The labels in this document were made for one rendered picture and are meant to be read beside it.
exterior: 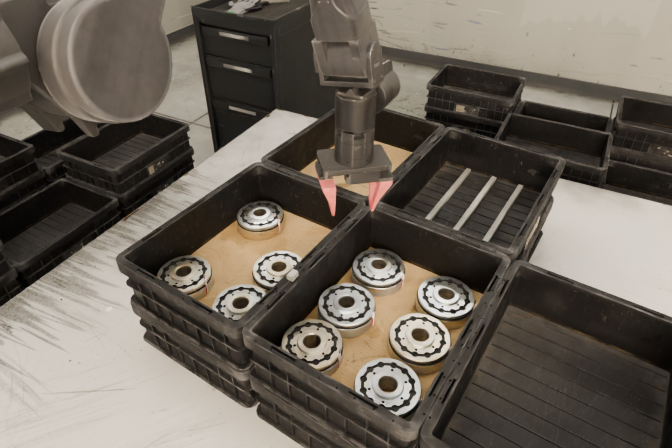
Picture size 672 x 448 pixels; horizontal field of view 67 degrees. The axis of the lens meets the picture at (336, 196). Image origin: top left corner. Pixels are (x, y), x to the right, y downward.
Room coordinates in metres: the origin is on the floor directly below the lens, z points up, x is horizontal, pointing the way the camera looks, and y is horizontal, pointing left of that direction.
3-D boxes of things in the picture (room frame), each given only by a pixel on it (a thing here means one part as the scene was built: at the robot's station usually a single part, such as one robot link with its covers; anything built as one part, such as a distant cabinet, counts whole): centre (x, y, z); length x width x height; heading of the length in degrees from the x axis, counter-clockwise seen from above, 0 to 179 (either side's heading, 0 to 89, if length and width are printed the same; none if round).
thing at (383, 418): (0.59, -0.08, 0.92); 0.40 x 0.30 x 0.02; 147
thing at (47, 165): (1.90, 1.16, 0.31); 0.40 x 0.30 x 0.34; 152
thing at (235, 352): (0.76, 0.17, 0.87); 0.40 x 0.30 x 0.11; 147
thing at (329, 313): (0.63, -0.02, 0.86); 0.10 x 0.10 x 0.01
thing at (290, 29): (2.53, 0.32, 0.45); 0.60 x 0.45 x 0.90; 152
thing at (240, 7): (2.47, 0.44, 0.88); 0.25 x 0.19 x 0.03; 152
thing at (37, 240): (1.36, 0.99, 0.31); 0.40 x 0.30 x 0.34; 152
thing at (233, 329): (0.76, 0.17, 0.92); 0.40 x 0.30 x 0.02; 147
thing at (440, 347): (0.56, -0.14, 0.86); 0.10 x 0.10 x 0.01
